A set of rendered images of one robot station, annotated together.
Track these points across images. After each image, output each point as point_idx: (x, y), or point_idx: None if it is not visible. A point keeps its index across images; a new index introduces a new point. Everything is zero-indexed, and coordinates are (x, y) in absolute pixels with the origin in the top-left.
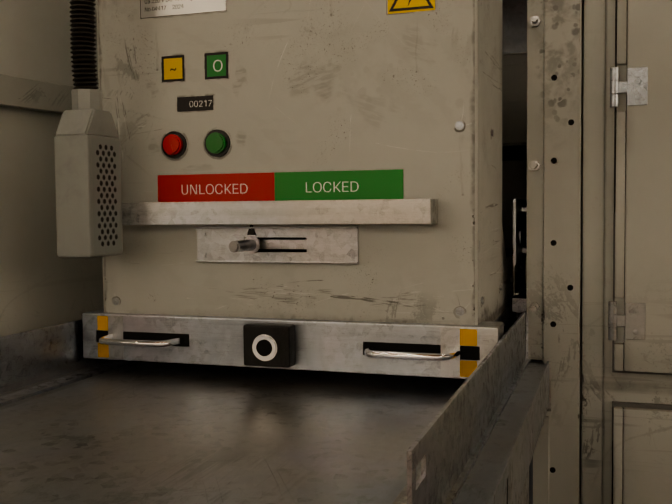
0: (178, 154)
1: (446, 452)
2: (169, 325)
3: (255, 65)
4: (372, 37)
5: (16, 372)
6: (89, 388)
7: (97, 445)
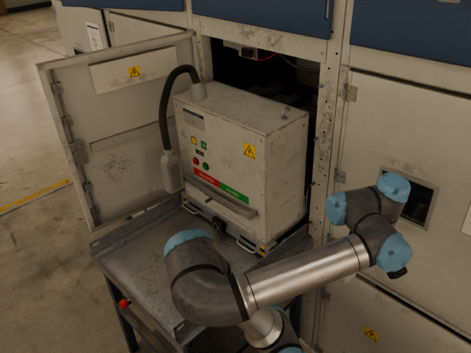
0: (197, 164)
1: None
2: (198, 205)
3: (212, 150)
4: (240, 158)
5: (159, 213)
6: (176, 219)
7: (158, 261)
